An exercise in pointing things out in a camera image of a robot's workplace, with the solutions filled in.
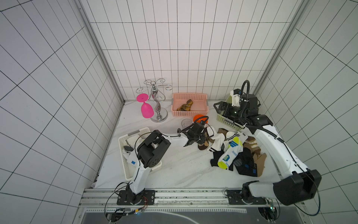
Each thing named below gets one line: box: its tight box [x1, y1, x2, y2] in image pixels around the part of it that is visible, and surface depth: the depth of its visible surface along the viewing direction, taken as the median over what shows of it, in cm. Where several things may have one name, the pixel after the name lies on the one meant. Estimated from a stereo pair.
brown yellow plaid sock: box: [176, 98, 194, 112], surface depth 111 cm
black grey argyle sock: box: [210, 145, 225, 167], surface depth 90 cm
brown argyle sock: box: [197, 131, 215, 151], surface depth 94 cm
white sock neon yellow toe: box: [217, 131, 249, 170], surface depth 86 cm
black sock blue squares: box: [228, 147, 258, 177], surface depth 83 cm
